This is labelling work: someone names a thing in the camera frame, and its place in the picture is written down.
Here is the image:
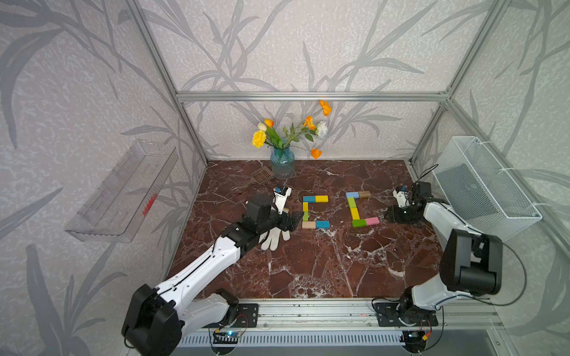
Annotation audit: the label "pink block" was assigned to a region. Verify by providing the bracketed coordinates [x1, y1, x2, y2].
[365, 217, 380, 225]

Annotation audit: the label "light wood block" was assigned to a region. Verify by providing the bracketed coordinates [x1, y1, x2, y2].
[301, 221, 316, 229]

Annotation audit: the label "small yellow block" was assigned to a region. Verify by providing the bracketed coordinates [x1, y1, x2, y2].
[350, 208, 361, 220]

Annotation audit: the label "large yellow block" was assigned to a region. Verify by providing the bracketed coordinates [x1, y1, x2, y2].
[315, 195, 329, 203]

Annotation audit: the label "dark green block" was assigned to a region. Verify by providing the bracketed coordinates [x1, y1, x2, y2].
[352, 220, 368, 228]

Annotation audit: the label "lime green block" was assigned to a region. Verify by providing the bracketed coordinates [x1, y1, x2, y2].
[347, 197, 357, 209]

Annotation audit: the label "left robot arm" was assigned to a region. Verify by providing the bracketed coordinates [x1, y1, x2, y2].
[121, 186, 304, 355]

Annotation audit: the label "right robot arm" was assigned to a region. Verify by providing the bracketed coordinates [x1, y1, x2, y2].
[386, 181, 503, 325]

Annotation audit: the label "white cotton glove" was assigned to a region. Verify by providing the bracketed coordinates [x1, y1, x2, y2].
[259, 228, 290, 252]

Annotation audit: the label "blue glass vase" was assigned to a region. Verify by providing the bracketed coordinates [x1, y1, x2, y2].
[270, 148, 295, 179]

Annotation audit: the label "artificial flowers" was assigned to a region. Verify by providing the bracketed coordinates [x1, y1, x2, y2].
[252, 100, 333, 153]

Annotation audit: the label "right circuit board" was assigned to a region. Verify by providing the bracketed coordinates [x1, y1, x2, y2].
[400, 330, 432, 348]

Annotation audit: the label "circuit board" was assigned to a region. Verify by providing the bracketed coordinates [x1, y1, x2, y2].
[212, 329, 245, 346]
[400, 330, 432, 348]

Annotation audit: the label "left circuit board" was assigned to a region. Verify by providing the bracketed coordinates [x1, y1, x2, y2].
[212, 329, 245, 346]

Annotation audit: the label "clear plastic shelf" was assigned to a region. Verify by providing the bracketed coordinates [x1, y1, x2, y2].
[64, 139, 179, 243]

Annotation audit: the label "white wire basket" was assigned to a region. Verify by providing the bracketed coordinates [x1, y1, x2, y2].
[434, 136, 543, 240]

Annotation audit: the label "aluminium frame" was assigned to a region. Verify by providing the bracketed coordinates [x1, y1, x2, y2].
[119, 0, 570, 356]

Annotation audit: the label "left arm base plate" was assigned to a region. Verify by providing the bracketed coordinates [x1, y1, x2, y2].
[207, 303, 259, 329]

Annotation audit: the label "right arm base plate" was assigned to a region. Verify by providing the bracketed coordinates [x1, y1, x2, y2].
[371, 301, 439, 328]

